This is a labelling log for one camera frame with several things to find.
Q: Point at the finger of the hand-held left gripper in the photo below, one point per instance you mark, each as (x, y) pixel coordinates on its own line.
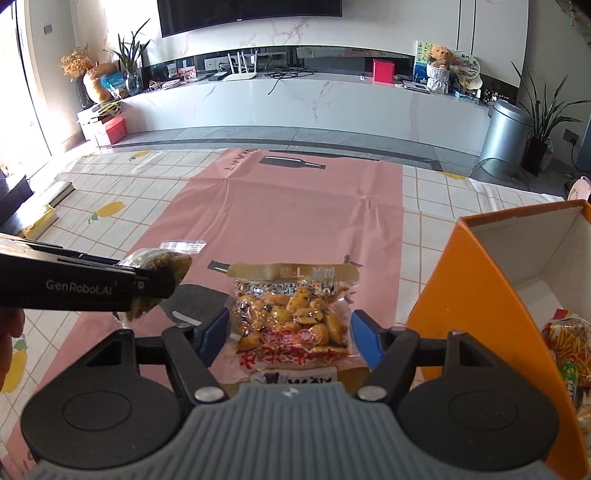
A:
(154, 284)
(46, 249)

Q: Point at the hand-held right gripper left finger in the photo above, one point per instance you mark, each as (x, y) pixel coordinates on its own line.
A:
(214, 339)

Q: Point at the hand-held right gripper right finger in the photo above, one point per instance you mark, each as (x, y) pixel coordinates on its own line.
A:
(367, 339)

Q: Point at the clear packet of green-brown bars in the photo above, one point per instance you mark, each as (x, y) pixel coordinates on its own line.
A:
(181, 265)

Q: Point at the broad bean snack packet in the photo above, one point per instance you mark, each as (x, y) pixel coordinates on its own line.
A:
(295, 314)

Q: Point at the orange cardboard box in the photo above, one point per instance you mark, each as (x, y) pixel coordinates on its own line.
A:
(461, 300)

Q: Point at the red stick snack packet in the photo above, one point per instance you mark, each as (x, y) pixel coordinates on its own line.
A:
(570, 337)

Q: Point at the person's left hand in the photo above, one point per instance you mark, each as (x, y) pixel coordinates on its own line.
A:
(10, 328)

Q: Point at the yellow tissue pack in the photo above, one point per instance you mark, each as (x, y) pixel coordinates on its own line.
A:
(44, 217)

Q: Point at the black book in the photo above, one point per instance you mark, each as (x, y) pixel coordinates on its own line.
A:
(62, 194)

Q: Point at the red box with white base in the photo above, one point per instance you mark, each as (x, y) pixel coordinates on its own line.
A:
(111, 131)

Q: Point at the pink bottle-print mat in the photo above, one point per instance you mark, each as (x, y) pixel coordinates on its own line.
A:
(286, 221)

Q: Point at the lemon-print checked tablecloth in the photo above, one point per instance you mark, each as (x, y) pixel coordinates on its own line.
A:
(429, 194)

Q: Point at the dried flowers in dark vase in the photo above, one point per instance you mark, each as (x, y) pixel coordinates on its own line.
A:
(83, 92)

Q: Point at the orange gourd ornament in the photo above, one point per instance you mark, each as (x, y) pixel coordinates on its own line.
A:
(99, 87)

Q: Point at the blue packet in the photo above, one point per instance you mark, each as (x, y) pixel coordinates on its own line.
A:
(113, 82)

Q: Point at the plant in glass vase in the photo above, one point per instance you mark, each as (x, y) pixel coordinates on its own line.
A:
(134, 83)

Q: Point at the white marble tv console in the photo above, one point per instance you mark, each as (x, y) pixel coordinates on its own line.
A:
(277, 106)

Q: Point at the white router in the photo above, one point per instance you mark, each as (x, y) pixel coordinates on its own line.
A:
(238, 76)

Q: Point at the silver trash can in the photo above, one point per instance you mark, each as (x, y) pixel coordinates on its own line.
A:
(503, 138)

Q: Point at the potted plant in black pot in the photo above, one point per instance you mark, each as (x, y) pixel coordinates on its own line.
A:
(535, 154)

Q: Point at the pink device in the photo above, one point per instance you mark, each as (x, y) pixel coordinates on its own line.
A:
(581, 187)

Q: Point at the black television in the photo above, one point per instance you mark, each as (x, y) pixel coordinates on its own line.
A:
(249, 14)

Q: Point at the teddy bear in white pot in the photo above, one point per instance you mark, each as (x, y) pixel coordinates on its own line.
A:
(438, 57)

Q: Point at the round paper fan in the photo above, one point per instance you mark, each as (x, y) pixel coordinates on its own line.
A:
(466, 62)

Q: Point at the small picture frame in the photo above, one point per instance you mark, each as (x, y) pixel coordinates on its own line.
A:
(187, 74)

